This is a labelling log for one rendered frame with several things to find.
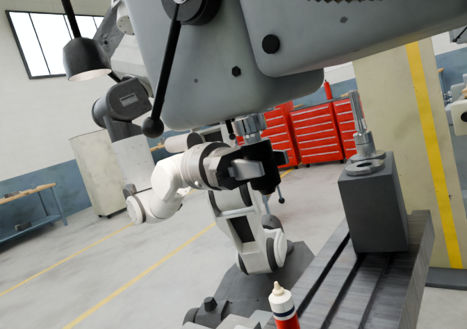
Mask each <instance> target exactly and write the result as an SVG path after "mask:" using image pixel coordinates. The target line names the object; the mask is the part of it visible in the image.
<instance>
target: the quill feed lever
mask: <svg viewBox="0 0 467 329"><path fill-rule="evenodd" d="M221 1H222V0H161V2H162V5H163V8H164V10H165V12H166V14H167V16H168V17H169V18H170V19H171V23H170V29H169V33H168V37H167V42H166V46H165V52H164V55H163V61H162V65H161V71H160V74H159V78H158V84H157V87H156V93H155V97H154V103H153V106H152V110H151V116H149V117H147V118H145V119H144V120H143V121H142V124H141V131H142V133H143V134H144V135H145V136H146V137H147V138H150V139H155V138H159V137H160V136H161V135H162V134H163V132H164V124H163V121H162V120H161V119H160V116H161V111H162V108H163V102H164V99H165V93H166V90H167V85H168V81H169V78H170V72H171V69H172V64H173V60H174V55H175V51H176V48H177V43H178V39H179V34H180V30H181V25H188V26H201V25H204V24H207V23H208V22H210V21H211V20H212V19H213V18H214V17H215V15H216V13H217V12H218V9H219V7H220V4H221Z"/></svg>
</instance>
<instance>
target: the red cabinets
mask: <svg viewBox="0 0 467 329"><path fill-rule="evenodd" d="M275 107H276V108H275V110H272V111H269V112H267V113H264V116H265V121H266V124H267V127H268V128H267V129H264V130H263V133H262V134H261V138H269V139H270V141H271V143H272V148H273V149H274V150H286V151H287V154H288V158H289V161H290V163H288V164H286V165H282V166H277V167H278V168H284V167H289V166H295V169H298V164H300V163H301V162H302V163H303V164H306V167H307V168H309V167H310V163H318V162H324V161H335V160H340V163H344V161H343V159H344V158H345V157H346V159H349V158H350V157H351V156H353V155H355V154H357V149H356V145H355V142H354V137H353V135H354V134H355V133H357V131H355V126H354V116H353V113H352V108H351V104H350V99H349V96H346V97H342V98H341V97H339V98H336V99H331V100H327V101H324V102H319V103H316V104H311V105H308V106H303V107H300V108H298V109H294V106H293V101H290V102H286V103H284V104H280V105H278V106H275ZM236 138H237V141H238V146H239V145H242V144H245V142H244V138H243V137H242V136H237V135H236Z"/></svg>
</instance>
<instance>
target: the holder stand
mask: <svg viewBox="0 0 467 329"><path fill-rule="evenodd" d="M337 183H338V188H339V191H340V195H341V200H342V203H343V208H344V212H345V217H346V220H347V225H348V228H349V231H350V236H351V240H352V245H353V248H354V252H355V253H365V252H400V251H409V240H408V229H407V212H406V209H405V205H404V199H403V195H402V189H401V186H400V180H399V177H398V171H397V168H396V164H395V158H394V154H393V151H387V152H385V151H384V150H376V154H375V155H372V156H370V157H358V154H355V155H353V156H351V157H350V158H349V159H348V160H347V163H346V164H345V167H344V169H343V171H342V173H341V176H340V177H339V179H338V181H337Z"/></svg>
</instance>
